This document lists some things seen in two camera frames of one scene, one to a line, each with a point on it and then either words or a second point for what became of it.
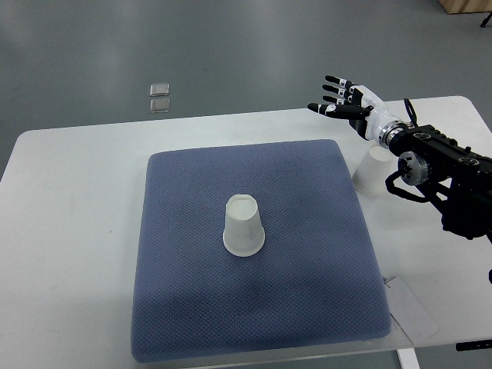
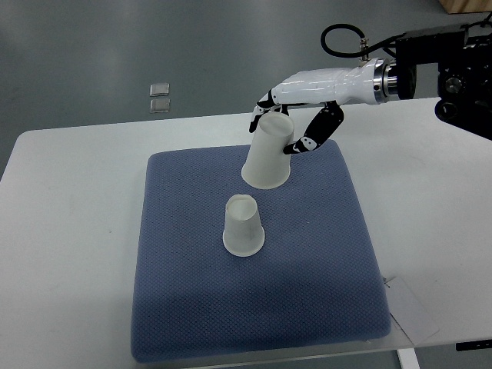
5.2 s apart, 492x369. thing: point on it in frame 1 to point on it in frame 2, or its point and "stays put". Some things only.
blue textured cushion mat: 318,280 stays put
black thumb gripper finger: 347,111 to 324,124
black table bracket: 473,345 stays put
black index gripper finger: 334,100 to 284,109
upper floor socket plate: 159,89 stays put
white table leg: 408,358 stays put
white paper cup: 371,176 to 267,165
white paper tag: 410,313 stays put
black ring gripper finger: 342,81 to 268,103
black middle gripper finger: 349,94 to 254,124
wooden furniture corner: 466,6 stays put
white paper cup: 244,234 stays put
